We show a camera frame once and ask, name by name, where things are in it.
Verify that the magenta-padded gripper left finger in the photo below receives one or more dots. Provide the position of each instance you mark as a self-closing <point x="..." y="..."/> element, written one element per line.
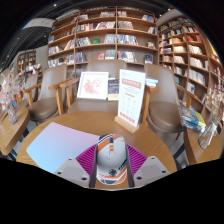
<point x="85" y="158"/>

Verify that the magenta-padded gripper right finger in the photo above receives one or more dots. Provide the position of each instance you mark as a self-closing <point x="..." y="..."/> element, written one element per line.
<point x="137" y="159"/>

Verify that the white orange computer mouse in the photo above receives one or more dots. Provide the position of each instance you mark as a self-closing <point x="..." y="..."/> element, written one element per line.
<point x="111" y="156"/>

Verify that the blue pink gradient mouse pad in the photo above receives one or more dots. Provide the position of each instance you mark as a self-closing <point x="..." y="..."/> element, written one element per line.
<point x="56" y="145"/>

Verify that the white sign on wooden base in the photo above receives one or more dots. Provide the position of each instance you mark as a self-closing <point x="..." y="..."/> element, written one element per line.
<point x="131" y="96"/>

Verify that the round wooden side table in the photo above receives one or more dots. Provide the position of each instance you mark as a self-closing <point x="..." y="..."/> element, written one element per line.
<point x="203" y="150"/>
<point x="11" y="133"/>

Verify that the blue yellow book stack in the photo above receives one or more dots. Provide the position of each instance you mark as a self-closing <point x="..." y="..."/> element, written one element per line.
<point x="192" y="120"/>

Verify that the white framed flower picture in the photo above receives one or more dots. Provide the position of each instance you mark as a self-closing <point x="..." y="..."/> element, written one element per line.
<point x="92" y="85"/>

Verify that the dark cover book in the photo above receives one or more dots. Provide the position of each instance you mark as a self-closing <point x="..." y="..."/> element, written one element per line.
<point x="113" y="89"/>

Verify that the glass vase with beige flowers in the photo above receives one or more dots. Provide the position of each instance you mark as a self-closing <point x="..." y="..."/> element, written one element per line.
<point x="208" y="133"/>

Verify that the light blue book stack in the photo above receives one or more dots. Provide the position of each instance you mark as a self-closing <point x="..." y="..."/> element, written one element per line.
<point x="151" y="82"/>

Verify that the glass vase with pink flowers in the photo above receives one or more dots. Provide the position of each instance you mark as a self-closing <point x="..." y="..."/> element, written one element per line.
<point x="11" y="115"/>

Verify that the small distant wooden bookshelf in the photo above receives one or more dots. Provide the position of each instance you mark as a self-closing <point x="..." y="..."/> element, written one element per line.
<point x="26" y="61"/>

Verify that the curved wooden bookshelf with books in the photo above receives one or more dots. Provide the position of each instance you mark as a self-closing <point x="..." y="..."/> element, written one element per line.
<point x="186" y="50"/>

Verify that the wide wooden bookshelf with books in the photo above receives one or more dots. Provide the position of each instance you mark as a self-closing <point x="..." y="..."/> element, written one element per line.
<point x="103" y="33"/>

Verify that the white hanging ceiling panel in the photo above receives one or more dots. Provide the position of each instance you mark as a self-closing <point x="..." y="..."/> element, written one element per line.
<point x="41" y="23"/>

